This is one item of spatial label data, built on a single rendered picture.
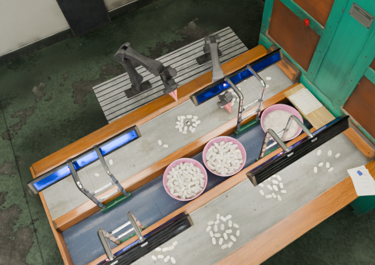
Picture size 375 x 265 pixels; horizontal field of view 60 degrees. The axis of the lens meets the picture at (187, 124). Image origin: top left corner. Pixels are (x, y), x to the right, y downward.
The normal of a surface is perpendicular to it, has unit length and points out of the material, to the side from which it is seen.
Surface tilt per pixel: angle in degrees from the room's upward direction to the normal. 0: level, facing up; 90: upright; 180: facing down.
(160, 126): 0
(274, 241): 0
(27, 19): 90
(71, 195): 0
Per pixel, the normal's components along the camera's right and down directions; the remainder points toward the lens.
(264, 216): -0.07, -0.49
